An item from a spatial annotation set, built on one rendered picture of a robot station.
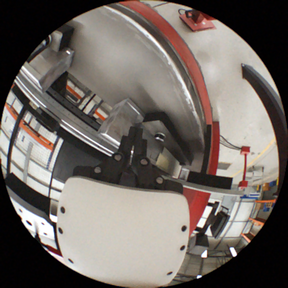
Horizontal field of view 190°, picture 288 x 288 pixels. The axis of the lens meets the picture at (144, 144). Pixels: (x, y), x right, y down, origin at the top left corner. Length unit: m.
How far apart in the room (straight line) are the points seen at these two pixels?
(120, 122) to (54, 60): 0.21
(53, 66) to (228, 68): 1.13
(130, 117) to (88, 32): 0.21
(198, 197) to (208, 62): 1.39
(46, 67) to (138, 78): 0.19
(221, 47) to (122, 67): 0.97
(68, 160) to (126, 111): 0.59
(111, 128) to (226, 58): 1.07
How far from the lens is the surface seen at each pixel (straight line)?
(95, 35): 0.19
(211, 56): 1.04
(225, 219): 1.43
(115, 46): 0.16
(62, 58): 0.22
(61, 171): 0.74
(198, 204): 1.16
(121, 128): 0.19
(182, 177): 0.65
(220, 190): 0.21
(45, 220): 0.22
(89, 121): 0.44
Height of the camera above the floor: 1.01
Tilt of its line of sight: 17 degrees down
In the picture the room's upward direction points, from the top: 157 degrees counter-clockwise
